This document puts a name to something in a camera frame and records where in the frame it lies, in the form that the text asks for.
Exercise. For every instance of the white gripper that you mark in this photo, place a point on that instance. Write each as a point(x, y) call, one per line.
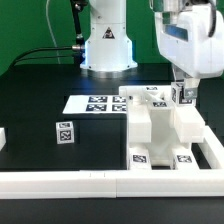
point(186, 44)

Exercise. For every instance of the white chair back assembly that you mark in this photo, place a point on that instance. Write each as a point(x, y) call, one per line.
point(149, 116)

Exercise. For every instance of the white chair seat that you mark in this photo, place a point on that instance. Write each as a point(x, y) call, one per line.
point(188, 127)

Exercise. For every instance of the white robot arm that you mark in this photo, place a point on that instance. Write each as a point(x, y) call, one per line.
point(108, 49)

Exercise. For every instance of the white right fence bar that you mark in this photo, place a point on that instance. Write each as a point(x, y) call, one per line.
point(212, 149)

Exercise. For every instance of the white fence bar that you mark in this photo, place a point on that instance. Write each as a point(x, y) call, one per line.
point(111, 184)
point(212, 149)
point(2, 138)

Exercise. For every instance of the white marker sheet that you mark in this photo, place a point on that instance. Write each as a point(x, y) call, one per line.
point(96, 104)

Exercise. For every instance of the white front fence bar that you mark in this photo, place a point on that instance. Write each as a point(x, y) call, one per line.
point(111, 184)

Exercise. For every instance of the white left fence bar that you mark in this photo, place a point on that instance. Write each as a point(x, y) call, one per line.
point(2, 138)

